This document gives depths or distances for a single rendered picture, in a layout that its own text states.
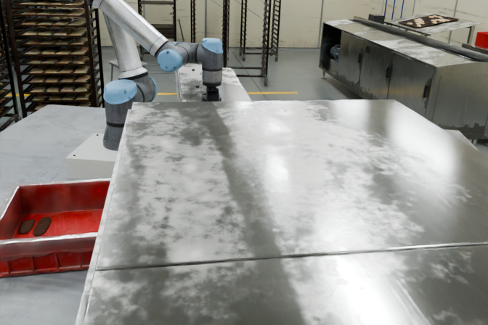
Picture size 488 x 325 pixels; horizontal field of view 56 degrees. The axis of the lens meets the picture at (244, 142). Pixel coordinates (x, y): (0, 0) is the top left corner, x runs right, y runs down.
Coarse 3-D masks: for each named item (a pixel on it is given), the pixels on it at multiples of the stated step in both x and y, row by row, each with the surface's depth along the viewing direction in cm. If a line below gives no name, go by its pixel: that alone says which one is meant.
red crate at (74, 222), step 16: (64, 224) 133; (80, 224) 133; (96, 224) 133; (48, 256) 111; (64, 256) 112; (80, 256) 112; (0, 272) 110; (16, 272) 111; (32, 272) 111; (48, 272) 112
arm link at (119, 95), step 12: (108, 84) 165; (120, 84) 165; (132, 84) 165; (108, 96) 161; (120, 96) 160; (132, 96) 163; (144, 96) 172; (108, 108) 163; (120, 108) 162; (108, 120) 165; (120, 120) 163
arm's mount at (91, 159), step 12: (84, 144) 170; (96, 144) 171; (72, 156) 160; (84, 156) 160; (96, 156) 161; (108, 156) 161; (72, 168) 160; (84, 168) 159; (96, 168) 159; (108, 168) 158
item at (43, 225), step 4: (28, 220) 133; (32, 220) 133; (40, 220) 133; (44, 220) 133; (48, 220) 133; (20, 224) 131; (24, 224) 130; (28, 224) 131; (32, 224) 131; (36, 224) 131; (40, 224) 131; (44, 224) 131; (48, 224) 131; (20, 228) 129; (24, 228) 128; (28, 228) 129; (32, 228) 130; (36, 228) 129; (40, 228) 129; (44, 228) 129; (20, 232) 127; (24, 232) 127; (36, 232) 127; (40, 232) 127; (44, 232) 128
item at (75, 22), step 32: (32, 0) 367; (64, 0) 378; (32, 32) 359; (64, 32) 364; (32, 64) 358; (64, 64) 361; (96, 64) 396; (32, 96) 378; (64, 96) 381; (96, 96) 374
